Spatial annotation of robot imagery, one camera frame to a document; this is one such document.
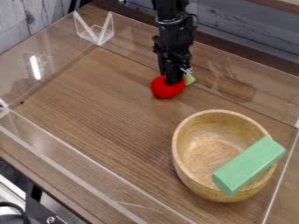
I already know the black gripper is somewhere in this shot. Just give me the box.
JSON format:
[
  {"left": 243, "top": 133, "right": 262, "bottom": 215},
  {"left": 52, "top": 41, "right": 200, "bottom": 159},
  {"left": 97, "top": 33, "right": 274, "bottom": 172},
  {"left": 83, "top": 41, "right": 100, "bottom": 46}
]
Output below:
[{"left": 153, "top": 11, "right": 198, "bottom": 86}]

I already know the red plush strawberry toy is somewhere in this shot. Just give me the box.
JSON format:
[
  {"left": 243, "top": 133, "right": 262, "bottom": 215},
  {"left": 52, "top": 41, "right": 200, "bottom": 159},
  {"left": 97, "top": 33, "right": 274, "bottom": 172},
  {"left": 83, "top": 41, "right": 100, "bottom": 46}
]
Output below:
[{"left": 151, "top": 74, "right": 195, "bottom": 99}]

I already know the wooden bowl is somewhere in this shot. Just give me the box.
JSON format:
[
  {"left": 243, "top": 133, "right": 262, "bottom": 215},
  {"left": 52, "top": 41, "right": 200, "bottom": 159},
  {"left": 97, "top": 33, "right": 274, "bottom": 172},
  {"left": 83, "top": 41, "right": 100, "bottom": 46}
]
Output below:
[{"left": 172, "top": 109, "right": 276, "bottom": 203}]

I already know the green rectangular block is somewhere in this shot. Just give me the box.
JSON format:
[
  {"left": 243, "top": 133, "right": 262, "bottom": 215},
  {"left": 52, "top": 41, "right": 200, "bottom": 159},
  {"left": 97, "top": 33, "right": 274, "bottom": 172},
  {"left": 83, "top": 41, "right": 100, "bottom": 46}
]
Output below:
[{"left": 211, "top": 136, "right": 286, "bottom": 196}]

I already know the clear acrylic corner bracket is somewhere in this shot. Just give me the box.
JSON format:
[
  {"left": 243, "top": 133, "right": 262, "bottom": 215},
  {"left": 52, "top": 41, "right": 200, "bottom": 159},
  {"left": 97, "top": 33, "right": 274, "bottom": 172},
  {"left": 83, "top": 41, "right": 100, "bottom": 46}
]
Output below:
[{"left": 72, "top": 11, "right": 115, "bottom": 46}]

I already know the black metal table bracket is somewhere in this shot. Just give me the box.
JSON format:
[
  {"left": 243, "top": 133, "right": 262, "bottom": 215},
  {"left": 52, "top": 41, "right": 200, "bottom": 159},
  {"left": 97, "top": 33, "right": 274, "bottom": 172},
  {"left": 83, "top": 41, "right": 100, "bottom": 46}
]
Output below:
[{"left": 24, "top": 184, "right": 80, "bottom": 224}]

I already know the black cable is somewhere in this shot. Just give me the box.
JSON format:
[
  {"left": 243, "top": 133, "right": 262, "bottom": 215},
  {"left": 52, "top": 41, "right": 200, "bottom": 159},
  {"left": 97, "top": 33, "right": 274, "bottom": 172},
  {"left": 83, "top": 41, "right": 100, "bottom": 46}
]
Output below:
[{"left": 0, "top": 201, "right": 31, "bottom": 224}]

